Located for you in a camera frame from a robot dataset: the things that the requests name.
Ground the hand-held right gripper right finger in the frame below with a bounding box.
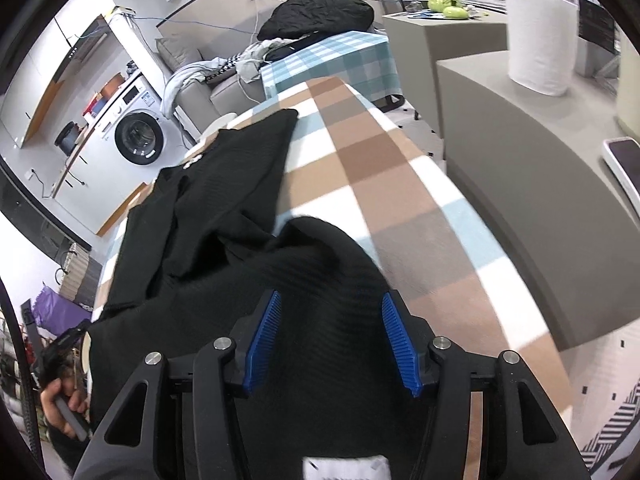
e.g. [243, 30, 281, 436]
[381, 291, 593, 480]

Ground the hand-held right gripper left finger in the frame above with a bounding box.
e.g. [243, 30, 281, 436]
[72, 290, 311, 480]

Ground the black knit sweater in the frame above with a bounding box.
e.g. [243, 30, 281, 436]
[87, 109, 481, 480]

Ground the person's left hand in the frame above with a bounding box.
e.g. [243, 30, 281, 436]
[40, 378, 91, 434]

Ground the purple bag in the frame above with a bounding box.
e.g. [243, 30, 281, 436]
[37, 285, 93, 341]

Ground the woven laundry basket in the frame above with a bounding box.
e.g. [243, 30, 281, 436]
[59, 242, 103, 306]

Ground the white floor cabinet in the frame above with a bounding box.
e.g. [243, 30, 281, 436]
[50, 125, 151, 236]

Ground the brown white checked blanket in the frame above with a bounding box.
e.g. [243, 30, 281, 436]
[92, 77, 576, 480]

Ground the black pot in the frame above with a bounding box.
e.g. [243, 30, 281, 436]
[54, 121, 83, 157]

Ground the large grey side table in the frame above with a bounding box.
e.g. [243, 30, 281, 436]
[436, 50, 640, 353]

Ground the black white patterned rug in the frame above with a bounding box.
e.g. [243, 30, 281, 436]
[570, 320, 640, 480]

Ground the grey sofa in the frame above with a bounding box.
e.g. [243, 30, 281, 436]
[155, 35, 271, 131]

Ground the white washing machine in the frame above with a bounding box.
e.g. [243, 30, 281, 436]
[92, 71, 188, 168]

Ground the houndstooth cushion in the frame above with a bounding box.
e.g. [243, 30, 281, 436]
[205, 57, 241, 86]

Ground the light grey hoodie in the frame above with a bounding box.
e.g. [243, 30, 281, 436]
[162, 57, 228, 116]

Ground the white crumpled shirt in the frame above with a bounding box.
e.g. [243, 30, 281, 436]
[235, 40, 281, 86]

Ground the teal checked cloth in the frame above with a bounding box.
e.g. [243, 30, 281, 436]
[260, 30, 403, 106]

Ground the white-edged flat device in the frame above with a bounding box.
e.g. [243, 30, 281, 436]
[602, 136, 640, 206]

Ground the black range hood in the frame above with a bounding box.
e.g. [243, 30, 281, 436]
[52, 15, 111, 86]

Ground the grey bedside cabinet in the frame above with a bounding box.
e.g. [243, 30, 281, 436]
[382, 7, 511, 131]

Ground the black puffy jacket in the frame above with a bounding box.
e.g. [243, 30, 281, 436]
[257, 0, 376, 43]

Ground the white paper towel roll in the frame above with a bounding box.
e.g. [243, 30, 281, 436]
[501, 0, 581, 97]

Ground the black monitor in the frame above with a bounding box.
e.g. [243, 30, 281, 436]
[577, 0, 618, 53]

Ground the white wall cabinet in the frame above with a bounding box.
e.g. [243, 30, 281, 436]
[0, 15, 76, 148]

